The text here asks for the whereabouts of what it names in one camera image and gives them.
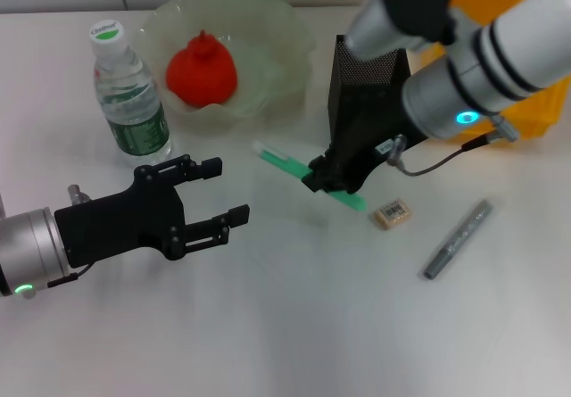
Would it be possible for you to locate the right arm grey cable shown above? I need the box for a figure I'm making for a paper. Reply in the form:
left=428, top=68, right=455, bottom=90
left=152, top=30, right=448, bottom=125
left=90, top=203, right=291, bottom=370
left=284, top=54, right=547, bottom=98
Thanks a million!
left=385, top=118, right=521, bottom=178

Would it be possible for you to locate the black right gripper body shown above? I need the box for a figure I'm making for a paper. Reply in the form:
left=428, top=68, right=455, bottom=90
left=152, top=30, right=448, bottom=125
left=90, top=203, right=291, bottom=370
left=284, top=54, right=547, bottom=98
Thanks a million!
left=328, top=96, right=428, bottom=194

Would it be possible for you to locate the black mesh pen holder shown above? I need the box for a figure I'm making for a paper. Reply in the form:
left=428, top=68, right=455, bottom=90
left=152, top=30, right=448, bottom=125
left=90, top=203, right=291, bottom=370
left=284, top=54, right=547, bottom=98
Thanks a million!
left=327, top=34, right=414, bottom=149

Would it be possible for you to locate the pale green glass fruit plate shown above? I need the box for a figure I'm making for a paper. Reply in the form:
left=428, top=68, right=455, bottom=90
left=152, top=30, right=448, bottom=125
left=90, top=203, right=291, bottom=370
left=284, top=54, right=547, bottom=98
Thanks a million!
left=133, top=0, right=316, bottom=136

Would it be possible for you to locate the yellow plastic bin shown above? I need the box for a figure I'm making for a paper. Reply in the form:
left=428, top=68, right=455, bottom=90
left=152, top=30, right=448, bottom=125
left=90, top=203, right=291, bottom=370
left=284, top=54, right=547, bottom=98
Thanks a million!
left=410, top=0, right=564, bottom=143

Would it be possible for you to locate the red-orange toy orange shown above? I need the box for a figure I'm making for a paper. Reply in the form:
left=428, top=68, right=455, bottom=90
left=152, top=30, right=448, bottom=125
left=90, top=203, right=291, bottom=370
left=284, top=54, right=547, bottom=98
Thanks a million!
left=165, top=29, right=239, bottom=107

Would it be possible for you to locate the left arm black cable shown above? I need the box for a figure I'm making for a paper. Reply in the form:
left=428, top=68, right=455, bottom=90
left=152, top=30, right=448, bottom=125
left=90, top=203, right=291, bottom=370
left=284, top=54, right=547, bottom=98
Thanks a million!
left=46, top=262, right=94, bottom=290

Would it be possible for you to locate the beige eraser with barcode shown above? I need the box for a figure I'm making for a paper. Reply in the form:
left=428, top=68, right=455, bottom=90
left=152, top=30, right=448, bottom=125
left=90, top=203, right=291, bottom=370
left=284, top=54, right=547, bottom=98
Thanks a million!
left=370, top=198, right=412, bottom=228

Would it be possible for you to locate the grey marker pen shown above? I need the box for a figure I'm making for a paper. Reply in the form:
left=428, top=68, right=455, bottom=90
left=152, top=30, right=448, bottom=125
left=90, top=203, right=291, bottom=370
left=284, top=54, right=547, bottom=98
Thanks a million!
left=422, top=198, right=494, bottom=281

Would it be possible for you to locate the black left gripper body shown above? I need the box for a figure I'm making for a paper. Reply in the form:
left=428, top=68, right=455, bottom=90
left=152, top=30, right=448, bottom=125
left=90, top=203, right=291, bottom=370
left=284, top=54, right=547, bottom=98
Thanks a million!
left=54, top=164, right=188, bottom=269

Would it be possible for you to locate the clear green-label water bottle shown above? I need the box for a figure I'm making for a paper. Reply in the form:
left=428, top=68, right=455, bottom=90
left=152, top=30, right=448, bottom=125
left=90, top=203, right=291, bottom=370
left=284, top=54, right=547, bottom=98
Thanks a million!
left=88, top=20, right=173, bottom=169

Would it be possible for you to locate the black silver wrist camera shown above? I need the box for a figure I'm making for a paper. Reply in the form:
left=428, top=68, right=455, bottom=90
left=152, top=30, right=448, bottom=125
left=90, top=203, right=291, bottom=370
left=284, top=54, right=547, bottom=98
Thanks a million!
left=345, top=0, right=459, bottom=62

